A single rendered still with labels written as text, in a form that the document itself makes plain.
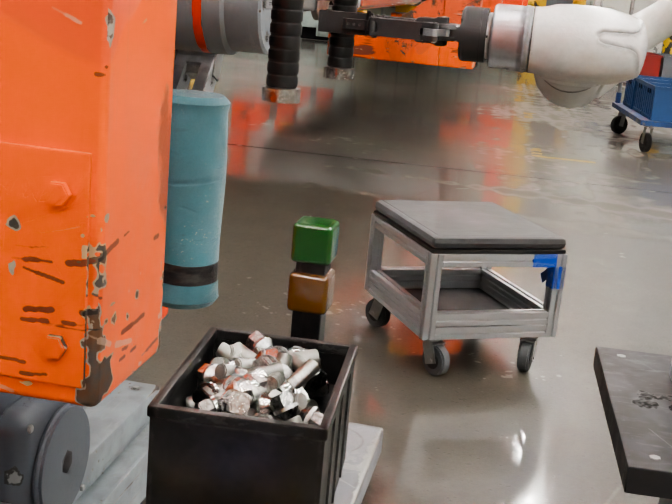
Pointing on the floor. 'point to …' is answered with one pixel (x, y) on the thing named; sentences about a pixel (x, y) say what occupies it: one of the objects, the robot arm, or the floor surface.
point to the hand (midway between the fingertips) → (345, 22)
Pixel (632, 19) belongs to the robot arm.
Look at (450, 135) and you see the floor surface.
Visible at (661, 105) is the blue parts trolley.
